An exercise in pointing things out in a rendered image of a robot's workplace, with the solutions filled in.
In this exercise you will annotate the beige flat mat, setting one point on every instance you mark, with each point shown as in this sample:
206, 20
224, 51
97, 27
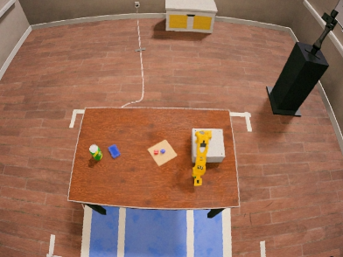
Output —
162, 158

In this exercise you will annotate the green and white drink can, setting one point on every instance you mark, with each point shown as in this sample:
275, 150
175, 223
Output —
96, 152

